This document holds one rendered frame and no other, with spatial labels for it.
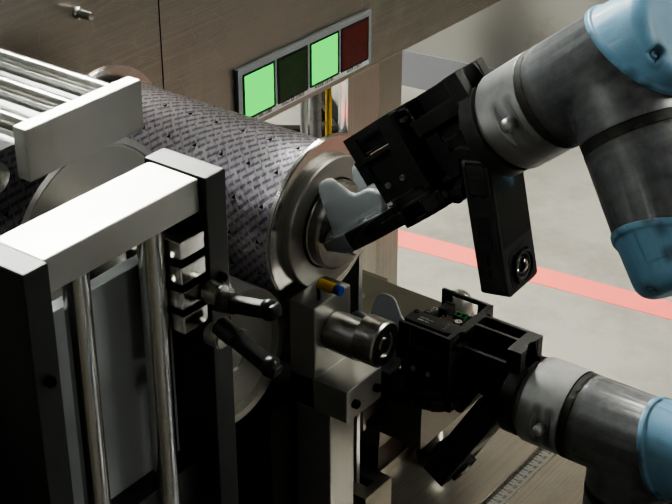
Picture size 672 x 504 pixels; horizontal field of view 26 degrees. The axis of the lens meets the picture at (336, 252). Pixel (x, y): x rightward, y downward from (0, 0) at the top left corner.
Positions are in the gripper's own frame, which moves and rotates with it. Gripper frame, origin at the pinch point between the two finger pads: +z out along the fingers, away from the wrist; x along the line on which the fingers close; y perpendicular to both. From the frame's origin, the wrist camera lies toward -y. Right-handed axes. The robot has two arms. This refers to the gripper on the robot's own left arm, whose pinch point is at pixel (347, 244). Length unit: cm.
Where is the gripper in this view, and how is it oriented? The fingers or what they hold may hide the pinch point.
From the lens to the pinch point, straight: 117.7
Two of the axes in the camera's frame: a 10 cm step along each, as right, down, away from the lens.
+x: -6.0, 3.9, -7.0
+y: -5.1, -8.6, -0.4
